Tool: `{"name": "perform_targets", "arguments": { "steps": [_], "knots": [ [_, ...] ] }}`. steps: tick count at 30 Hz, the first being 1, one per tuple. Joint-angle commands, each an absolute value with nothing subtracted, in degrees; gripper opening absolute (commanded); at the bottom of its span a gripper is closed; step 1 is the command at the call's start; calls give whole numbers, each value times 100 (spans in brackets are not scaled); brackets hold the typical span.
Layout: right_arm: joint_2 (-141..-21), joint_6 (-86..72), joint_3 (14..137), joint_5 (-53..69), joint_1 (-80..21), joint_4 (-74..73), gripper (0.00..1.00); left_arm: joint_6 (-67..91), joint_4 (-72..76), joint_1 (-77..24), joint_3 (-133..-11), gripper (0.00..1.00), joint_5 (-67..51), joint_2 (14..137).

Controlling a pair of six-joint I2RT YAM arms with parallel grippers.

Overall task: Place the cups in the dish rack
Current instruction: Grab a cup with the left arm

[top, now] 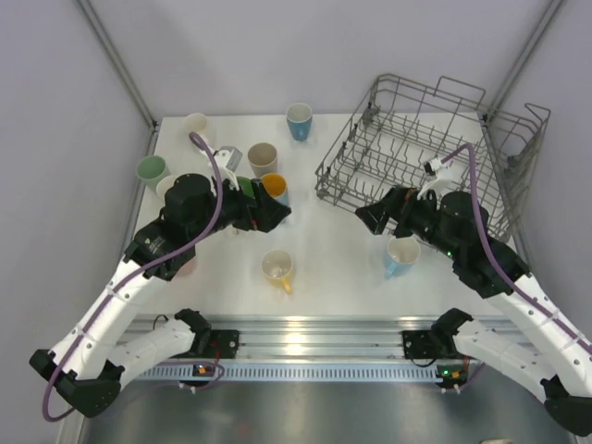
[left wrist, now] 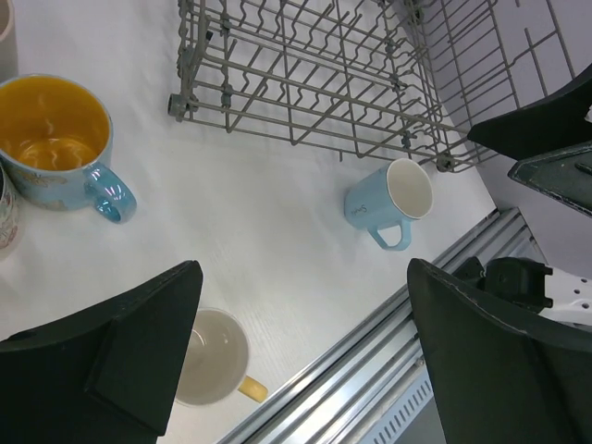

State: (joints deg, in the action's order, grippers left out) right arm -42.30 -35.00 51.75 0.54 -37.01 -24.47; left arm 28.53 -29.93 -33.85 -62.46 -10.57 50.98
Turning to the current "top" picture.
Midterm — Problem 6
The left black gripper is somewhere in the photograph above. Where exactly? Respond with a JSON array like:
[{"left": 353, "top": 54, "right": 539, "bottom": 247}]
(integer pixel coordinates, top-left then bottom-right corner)
[{"left": 189, "top": 173, "right": 290, "bottom": 242}]

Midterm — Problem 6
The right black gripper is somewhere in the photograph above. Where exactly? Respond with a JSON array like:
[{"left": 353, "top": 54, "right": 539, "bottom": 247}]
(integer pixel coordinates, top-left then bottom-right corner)
[{"left": 355, "top": 185, "right": 462, "bottom": 262}]

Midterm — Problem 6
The blue butterfly mug orange inside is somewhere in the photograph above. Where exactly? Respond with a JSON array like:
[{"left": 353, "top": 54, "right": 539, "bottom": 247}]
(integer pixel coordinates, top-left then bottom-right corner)
[{"left": 261, "top": 173, "right": 290, "bottom": 206}]

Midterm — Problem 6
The yellow mug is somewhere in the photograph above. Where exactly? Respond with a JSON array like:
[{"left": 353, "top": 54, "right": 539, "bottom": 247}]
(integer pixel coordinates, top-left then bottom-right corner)
[{"left": 261, "top": 250, "right": 294, "bottom": 294}]

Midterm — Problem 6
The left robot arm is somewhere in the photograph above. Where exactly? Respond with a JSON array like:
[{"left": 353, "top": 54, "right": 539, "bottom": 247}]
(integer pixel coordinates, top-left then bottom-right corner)
[{"left": 30, "top": 174, "right": 291, "bottom": 418}]

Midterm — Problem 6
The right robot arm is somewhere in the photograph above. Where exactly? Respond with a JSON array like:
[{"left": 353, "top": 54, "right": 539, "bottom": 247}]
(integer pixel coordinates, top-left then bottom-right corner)
[{"left": 355, "top": 187, "right": 591, "bottom": 437}]

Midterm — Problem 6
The light blue mug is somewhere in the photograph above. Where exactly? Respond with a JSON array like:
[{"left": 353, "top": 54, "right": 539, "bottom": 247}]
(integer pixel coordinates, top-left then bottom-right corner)
[{"left": 384, "top": 237, "right": 421, "bottom": 279}]

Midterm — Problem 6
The beige tumbler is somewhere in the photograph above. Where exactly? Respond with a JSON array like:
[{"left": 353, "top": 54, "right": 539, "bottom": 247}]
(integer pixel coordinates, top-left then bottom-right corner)
[{"left": 247, "top": 142, "right": 278, "bottom": 179}]

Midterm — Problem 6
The pink mug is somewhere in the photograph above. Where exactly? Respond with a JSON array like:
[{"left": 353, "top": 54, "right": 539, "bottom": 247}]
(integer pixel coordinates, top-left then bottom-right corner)
[{"left": 176, "top": 248, "right": 197, "bottom": 278}]

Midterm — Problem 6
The dark blue mug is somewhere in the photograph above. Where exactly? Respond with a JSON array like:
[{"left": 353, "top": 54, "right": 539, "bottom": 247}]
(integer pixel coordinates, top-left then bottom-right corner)
[{"left": 286, "top": 103, "right": 313, "bottom": 142}]

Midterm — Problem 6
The pale yellow-green mug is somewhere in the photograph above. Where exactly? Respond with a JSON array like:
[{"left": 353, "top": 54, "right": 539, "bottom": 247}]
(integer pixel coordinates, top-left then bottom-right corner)
[{"left": 155, "top": 175, "right": 179, "bottom": 201}]

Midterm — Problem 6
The white mug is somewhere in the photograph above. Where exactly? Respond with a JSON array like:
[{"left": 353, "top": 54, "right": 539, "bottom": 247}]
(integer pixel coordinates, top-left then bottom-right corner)
[{"left": 182, "top": 113, "right": 216, "bottom": 148}]

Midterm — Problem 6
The green tumbler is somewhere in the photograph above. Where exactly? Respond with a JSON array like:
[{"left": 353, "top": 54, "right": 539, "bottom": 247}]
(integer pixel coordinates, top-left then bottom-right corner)
[{"left": 135, "top": 155, "right": 170, "bottom": 191}]

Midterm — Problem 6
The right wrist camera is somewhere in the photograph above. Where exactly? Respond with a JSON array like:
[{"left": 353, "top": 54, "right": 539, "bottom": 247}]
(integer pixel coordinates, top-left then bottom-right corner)
[{"left": 417, "top": 157, "right": 454, "bottom": 200}]

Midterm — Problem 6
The grey wire dish rack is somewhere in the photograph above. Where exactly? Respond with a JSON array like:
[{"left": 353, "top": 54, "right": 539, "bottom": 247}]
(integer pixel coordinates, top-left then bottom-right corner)
[{"left": 315, "top": 73, "right": 550, "bottom": 241}]

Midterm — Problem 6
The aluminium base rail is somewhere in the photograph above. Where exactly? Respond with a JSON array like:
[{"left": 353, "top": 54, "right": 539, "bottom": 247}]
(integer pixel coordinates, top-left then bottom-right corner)
[{"left": 124, "top": 314, "right": 533, "bottom": 362}]

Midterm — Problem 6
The perforated cable tray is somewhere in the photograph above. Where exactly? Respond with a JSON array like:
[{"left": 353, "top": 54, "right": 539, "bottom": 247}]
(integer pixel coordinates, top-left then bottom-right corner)
[{"left": 137, "top": 362, "right": 466, "bottom": 383}]

